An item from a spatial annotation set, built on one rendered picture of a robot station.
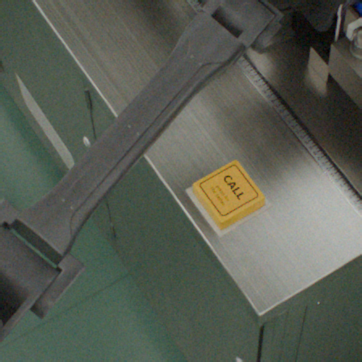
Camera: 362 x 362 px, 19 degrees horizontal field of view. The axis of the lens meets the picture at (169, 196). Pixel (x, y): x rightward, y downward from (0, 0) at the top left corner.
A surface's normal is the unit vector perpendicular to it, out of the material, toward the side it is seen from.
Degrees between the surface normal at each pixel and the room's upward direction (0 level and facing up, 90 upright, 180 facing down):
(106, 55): 0
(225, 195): 0
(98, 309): 0
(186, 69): 20
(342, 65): 90
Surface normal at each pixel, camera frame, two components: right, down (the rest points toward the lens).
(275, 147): -0.04, -0.47
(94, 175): 0.22, -0.24
